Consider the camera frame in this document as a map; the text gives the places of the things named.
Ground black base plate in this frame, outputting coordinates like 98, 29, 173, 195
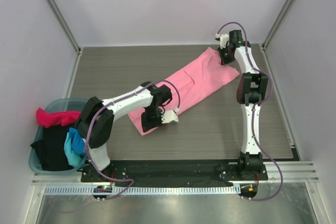
81, 159, 268, 182

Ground white slotted cable duct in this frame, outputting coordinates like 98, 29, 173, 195
44, 184, 240, 196

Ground left aluminium frame post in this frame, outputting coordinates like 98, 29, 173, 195
46, 0, 81, 55

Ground magenta t-shirt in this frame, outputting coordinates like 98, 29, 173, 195
36, 108, 80, 128

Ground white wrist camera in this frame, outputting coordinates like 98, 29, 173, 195
161, 110, 179, 124
215, 33, 229, 49

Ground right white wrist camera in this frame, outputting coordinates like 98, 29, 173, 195
215, 33, 229, 49

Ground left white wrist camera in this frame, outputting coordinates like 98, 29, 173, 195
161, 110, 179, 124

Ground teal laundry basket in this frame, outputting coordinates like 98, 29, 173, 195
28, 98, 87, 176

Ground light pink t-shirt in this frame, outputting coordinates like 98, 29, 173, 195
128, 46, 240, 136

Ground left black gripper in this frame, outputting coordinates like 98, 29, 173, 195
141, 106, 166, 133

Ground black t-shirt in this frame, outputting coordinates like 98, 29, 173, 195
28, 124, 84, 175

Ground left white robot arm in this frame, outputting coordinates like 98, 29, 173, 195
75, 82, 179, 182

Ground aluminium front rail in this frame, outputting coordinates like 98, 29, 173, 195
31, 161, 319, 186

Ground right aluminium frame post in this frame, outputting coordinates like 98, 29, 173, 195
261, 0, 295, 50

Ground aluminium frame post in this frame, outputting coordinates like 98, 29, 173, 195
46, 0, 81, 55
261, 0, 295, 50

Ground blue t-shirt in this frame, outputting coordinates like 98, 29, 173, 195
64, 127, 87, 168

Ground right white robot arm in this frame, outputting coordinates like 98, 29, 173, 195
215, 30, 268, 180

